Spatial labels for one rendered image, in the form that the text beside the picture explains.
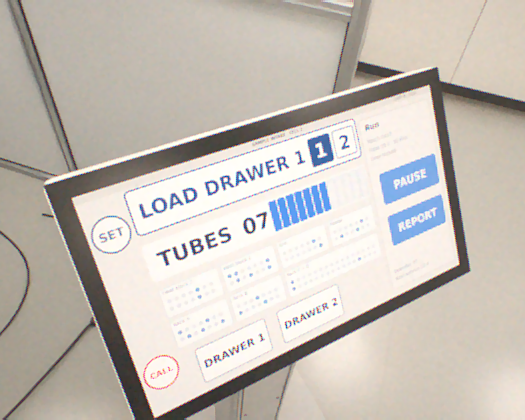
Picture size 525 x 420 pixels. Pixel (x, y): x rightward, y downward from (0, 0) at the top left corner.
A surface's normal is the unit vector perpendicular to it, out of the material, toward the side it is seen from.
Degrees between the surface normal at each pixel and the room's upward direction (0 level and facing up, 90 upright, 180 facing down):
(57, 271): 0
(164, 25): 90
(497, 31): 90
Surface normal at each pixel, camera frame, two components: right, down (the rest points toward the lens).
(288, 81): -0.32, 0.72
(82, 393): 0.06, -0.63
